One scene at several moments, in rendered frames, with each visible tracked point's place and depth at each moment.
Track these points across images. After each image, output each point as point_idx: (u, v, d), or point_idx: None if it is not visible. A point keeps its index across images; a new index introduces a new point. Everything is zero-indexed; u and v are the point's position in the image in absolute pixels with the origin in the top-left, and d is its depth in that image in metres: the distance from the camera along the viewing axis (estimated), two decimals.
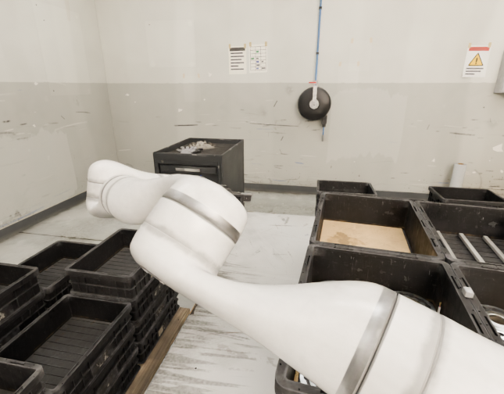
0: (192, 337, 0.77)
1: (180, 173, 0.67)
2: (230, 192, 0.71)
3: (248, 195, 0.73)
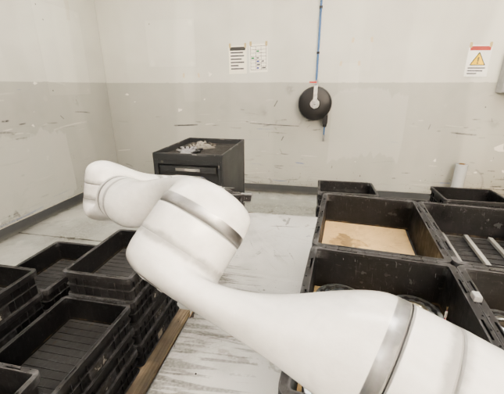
0: (192, 341, 0.76)
1: (180, 175, 0.65)
2: (231, 193, 0.71)
3: (248, 195, 0.73)
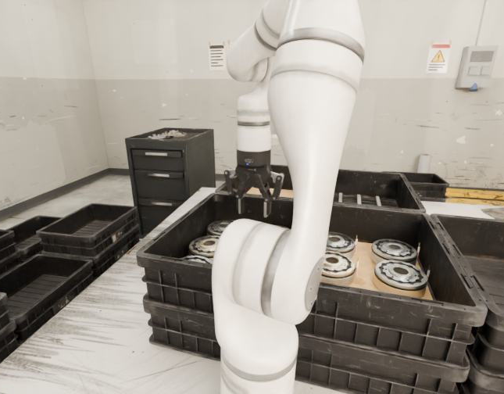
0: (123, 266, 0.98)
1: (249, 140, 0.63)
2: (238, 188, 0.71)
3: (236, 205, 0.73)
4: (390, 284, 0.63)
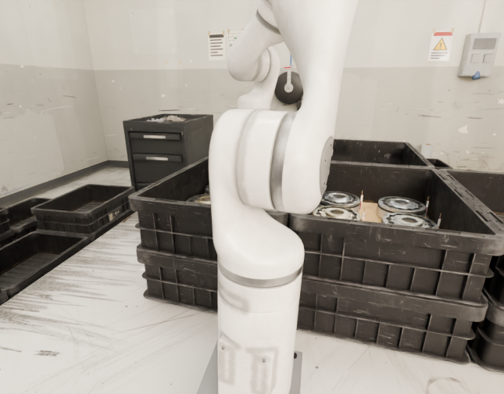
0: (118, 233, 0.94)
1: None
2: None
3: None
4: None
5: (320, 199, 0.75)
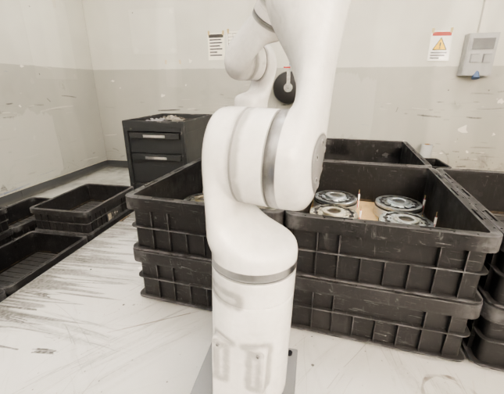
0: (116, 232, 0.95)
1: None
2: None
3: None
4: None
5: (317, 198, 0.76)
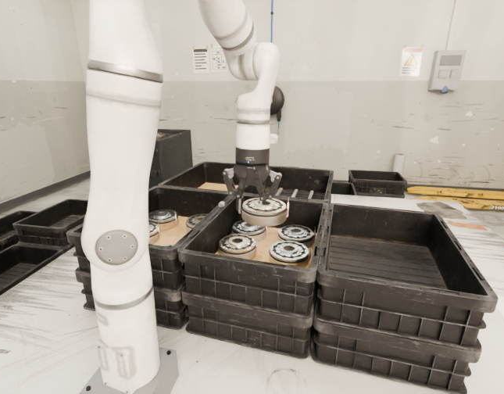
0: None
1: (251, 137, 0.64)
2: (238, 187, 0.71)
3: (236, 205, 0.73)
4: (276, 259, 0.78)
5: (233, 227, 0.94)
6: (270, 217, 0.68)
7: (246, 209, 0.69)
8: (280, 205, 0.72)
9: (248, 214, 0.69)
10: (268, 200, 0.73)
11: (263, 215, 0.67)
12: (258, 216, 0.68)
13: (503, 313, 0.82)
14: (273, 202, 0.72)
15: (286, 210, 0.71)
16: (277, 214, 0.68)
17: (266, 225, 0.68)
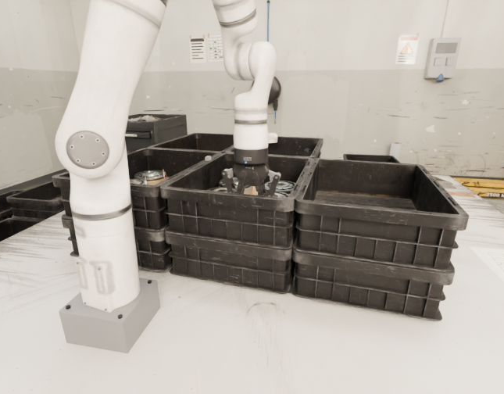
0: None
1: (248, 138, 0.64)
2: (237, 187, 0.71)
3: None
4: None
5: (219, 182, 0.95)
6: None
7: None
8: None
9: None
10: None
11: None
12: None
13: (484, 260, 0.83)
14: None
15: None
16: None
17: None
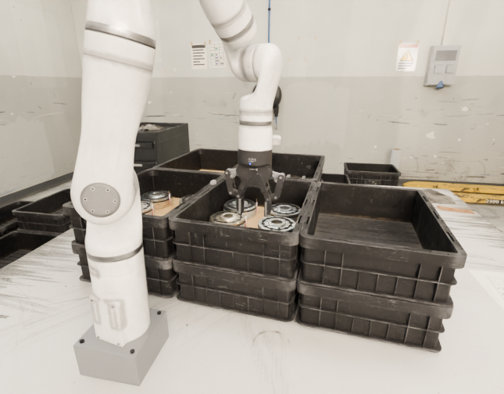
0: None
1: (252, 139, 0.64)
2: (239, 188, 0.71)
3: (236, 205, 0.73)
4: None
5: (224, 205, 0.97)
6: None
7: None
8: None
9: None
10: None
11: None
12: None
13: (483, 284, 0.85)
14: None
15: None
16: None
17: None
